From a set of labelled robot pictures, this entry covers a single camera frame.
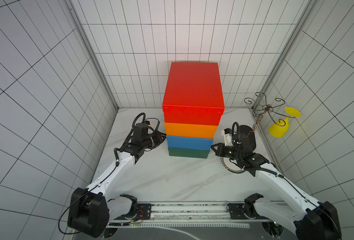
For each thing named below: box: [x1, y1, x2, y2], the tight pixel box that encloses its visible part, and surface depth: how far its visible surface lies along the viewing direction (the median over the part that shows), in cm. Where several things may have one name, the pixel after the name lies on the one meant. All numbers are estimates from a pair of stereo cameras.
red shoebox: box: [162, 62, 225, 126], surface depth 67 cm
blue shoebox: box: [166, 135, 214, 151], surface depth 79 cm
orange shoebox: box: [164, 122, 218, 139], surface depth 74 cm
